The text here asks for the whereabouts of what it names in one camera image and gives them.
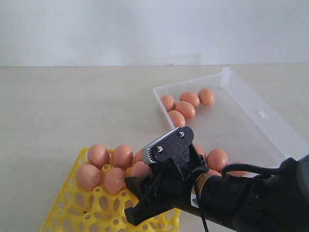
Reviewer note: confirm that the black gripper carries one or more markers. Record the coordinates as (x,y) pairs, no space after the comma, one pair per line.
(174,185)

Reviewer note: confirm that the brown egg cluster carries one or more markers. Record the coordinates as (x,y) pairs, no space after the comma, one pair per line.
(114,180)
(177,118)
(140,169)

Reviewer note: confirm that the brown egg tray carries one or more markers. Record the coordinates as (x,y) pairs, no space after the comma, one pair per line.
(138,157)
(98,155)
(122,157)

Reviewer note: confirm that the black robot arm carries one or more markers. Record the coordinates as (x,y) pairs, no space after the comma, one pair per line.
(245,198)

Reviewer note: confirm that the yellow plastic egg tray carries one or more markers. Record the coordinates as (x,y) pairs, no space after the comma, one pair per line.
(77,210)

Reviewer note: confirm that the brown egg front corner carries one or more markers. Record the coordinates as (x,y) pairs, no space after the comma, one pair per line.
(214,172)

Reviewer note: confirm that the clear plastic container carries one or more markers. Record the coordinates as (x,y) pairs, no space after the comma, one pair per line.
(240,121)

